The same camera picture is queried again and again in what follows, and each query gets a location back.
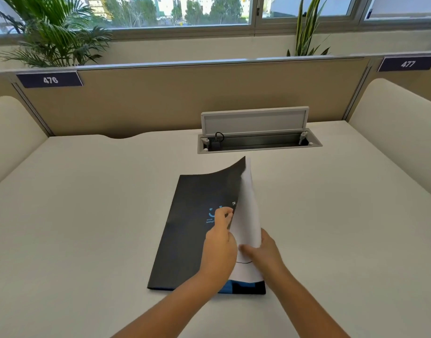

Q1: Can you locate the person's right hand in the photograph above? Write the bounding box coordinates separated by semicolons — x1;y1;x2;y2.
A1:
239;228;291;283

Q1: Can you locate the person's left hand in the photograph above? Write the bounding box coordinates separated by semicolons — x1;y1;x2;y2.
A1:
200;206;238;283

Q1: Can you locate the white paper sheet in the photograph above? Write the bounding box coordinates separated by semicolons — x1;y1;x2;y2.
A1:
232;157;265;281

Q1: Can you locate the black folder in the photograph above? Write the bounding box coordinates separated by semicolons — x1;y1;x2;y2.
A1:
147;156;267;296

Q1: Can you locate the person's right forearm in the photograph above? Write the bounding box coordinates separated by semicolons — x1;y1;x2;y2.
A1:
263;268;352;338

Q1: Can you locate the person's left forearm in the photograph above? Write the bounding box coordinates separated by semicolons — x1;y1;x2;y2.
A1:
110;269;234;338

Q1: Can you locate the beige desk divider panel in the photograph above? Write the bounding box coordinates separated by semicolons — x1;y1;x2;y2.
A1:
0;55;431;139

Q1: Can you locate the cream side partition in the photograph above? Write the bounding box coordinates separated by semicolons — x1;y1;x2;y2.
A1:
348;78;431;203
0;96;49;191

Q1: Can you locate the tall green leaf plant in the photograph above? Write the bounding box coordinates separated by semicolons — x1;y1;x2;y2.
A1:
286;0;332;58

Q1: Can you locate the dark blue number label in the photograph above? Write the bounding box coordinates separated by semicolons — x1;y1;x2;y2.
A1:
16;71;84;89
377;56;431;73

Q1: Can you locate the green palm plant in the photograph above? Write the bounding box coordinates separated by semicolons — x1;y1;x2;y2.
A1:
0;0;113;69

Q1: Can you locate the metal desk cable tray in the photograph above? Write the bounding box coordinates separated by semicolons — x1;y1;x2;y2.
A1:
197;128;323;154

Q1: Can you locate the grey cable tray lid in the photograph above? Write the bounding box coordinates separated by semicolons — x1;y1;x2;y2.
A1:
200;106;310;136

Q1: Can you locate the grey window frame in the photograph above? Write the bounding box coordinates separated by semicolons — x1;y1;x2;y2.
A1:
0;0;431;41

